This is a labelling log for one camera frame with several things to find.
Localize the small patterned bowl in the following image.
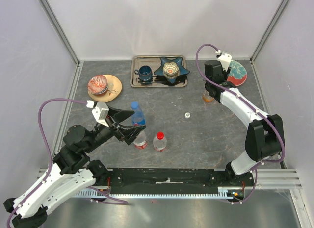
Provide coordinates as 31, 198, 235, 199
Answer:
162, 62, 180, 78

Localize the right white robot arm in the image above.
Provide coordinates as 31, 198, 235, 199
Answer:
204, 60, 285, 186

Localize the red patterned bowl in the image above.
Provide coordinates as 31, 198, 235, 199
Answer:
88, 75, 108, 95

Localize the white tea bottle cap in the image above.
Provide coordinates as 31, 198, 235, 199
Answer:
184, 112, 191, 119

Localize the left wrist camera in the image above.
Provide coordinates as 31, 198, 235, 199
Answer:
86, 100, 109, 127

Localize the orange tea bottle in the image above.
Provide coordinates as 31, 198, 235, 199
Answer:
202, 90, 214, 103

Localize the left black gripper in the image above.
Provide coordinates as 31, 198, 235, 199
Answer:
84, 104, 147, 152

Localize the blue teacup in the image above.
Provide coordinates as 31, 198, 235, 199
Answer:
134, 65, 153, 81

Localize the red teal floral plate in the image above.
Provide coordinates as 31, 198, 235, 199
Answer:
227, 60, 248, 86

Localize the red cap water bottle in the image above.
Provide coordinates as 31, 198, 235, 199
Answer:
153, 131, 167, 152
133, 131, 147, 149

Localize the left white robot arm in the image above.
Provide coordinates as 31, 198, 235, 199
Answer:
3, 102, 146, 228

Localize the slotted cable duct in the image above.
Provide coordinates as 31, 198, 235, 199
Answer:
73, 188, 244, 200

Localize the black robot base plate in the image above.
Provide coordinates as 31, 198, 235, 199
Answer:
96, 168, 254, 194

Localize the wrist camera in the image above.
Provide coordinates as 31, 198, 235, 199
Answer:
86, 100, 109, 127
215, 50, 232, 71

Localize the blue cap water bottle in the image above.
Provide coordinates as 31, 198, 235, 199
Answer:
131, 101, 145, 125

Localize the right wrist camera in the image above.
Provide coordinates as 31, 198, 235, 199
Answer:
215, 50, 232, 71

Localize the blue star-shaped dish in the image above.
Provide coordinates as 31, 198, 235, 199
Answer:
154, 56, 190, 84

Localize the tan wooden plate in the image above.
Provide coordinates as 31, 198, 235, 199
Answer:
88, 75, 122, 103

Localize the metal tray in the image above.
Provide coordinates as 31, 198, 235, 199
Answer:
130, 55, 188, 88

